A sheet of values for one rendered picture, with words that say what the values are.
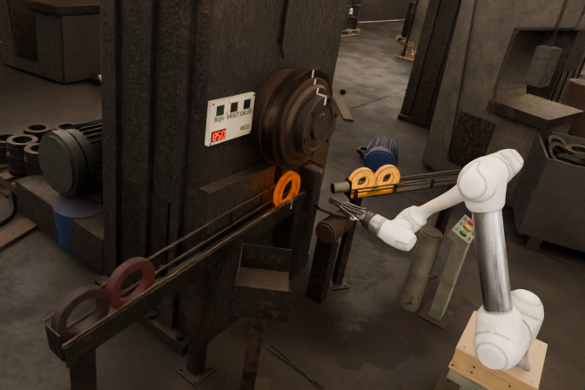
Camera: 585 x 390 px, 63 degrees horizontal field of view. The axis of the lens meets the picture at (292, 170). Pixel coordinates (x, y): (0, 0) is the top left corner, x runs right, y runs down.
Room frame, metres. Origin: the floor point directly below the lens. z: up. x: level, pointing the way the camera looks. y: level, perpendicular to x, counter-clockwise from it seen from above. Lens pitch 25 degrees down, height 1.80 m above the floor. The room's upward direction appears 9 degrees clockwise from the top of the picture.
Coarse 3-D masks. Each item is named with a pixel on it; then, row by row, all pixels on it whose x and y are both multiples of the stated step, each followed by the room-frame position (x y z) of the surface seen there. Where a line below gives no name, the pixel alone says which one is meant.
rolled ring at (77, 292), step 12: (84, 288) 1.15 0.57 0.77; (96, 288) 1.17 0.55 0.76; (72, 300) 1.10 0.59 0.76; (96, 300) 1.19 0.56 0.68; (108, 300) 1.20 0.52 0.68; (60, 312) 1.07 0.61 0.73; (96, 312) 1.18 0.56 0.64; (60, 324) 1.06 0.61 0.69; (84, 324) 1.15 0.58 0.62; (72, 336) 1.09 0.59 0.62
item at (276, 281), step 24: (240, 264) 1.60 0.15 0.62; (264, 264) 1.60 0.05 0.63; (288, 264) 1.61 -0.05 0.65; (240, 288) 1.34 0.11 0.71; (264, 288) 1.35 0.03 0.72; (240, 312) 1.34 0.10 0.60; (264, 312) 1.35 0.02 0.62; (288, 312) 1.35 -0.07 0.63; (240, 384) 1.52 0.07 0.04; (264, 384) 1.57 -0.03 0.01
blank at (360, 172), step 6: (360, 168) 2.40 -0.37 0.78; (366, 168) 2.41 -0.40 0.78; (354, 174) 2.37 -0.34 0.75; (360, 174) 2.38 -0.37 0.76; (366, 174) 2.39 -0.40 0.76; (372, 174) 2.41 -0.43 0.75; (354, 180) 2.37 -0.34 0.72; (366, 180) 2.42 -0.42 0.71; (372, 180) 2.41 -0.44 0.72; (354, 186) 2.37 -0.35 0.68; (360, 186) 2.40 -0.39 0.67; (366, 186) 2.40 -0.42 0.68
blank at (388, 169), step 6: (384, 168) 2.44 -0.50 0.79; (390, 168) 2.45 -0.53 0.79; (396, 168) 2.47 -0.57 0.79; (378, 174) 2.43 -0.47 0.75; (384, 174) 2.44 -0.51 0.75; (396, 174) 2.47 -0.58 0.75; (378, 180) 2.43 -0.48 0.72; (390, 180) 2.48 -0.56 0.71; (396, 180) 2.48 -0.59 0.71; (390, 186) 2.46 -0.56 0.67
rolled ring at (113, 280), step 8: (128, 264) 1.28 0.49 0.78; (136, 264) 1.29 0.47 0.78; (144, 264) 1.32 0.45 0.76; (120, 272) 1.25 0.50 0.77; (128, 272) 1.27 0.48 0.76; (144, 272) 1.35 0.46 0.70; (152, 272) 1.35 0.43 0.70; (112, 280) 1.23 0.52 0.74; (120, 280) 1.24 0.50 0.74; (144, 280) 1.34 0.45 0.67; (152, 280) 1.36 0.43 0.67; (112, 288) 1.22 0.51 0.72; (136, 288) 1.33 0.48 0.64; (144, 288) 1.33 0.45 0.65; (112, 296) 1.21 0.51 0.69; (128, 296) 1.30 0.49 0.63; (112, 304) 1.21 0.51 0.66; (120, 304) 1.24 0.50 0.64
